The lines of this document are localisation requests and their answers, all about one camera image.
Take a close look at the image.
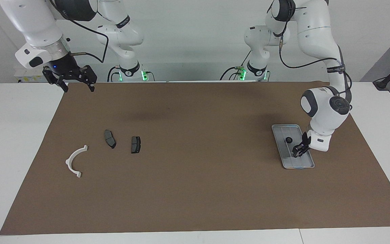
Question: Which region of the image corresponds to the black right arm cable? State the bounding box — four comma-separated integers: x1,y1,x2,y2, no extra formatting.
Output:
49,0,109,64

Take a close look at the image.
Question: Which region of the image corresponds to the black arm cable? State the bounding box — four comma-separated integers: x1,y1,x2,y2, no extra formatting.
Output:
49,0,109,64
272,7,353,110

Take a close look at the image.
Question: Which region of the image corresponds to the black base cable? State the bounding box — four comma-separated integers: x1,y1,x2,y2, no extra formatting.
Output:
220,66,246,81
107,66,120,82

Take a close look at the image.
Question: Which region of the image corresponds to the brown table mat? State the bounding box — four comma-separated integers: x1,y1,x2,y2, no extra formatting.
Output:
0,81,390,236

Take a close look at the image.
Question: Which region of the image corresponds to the white semicircular bracket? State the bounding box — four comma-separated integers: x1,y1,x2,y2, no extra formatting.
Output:
65,145,88,178

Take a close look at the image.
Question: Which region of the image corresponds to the silver metal tray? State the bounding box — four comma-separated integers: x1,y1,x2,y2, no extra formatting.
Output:
271,124,316,169

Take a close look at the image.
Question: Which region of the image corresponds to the dark grey brake pad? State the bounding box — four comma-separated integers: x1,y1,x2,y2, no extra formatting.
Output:
104,130,116,149
131,136,142,154

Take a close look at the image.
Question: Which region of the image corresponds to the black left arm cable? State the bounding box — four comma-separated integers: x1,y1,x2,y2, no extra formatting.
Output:
272,7,353,110

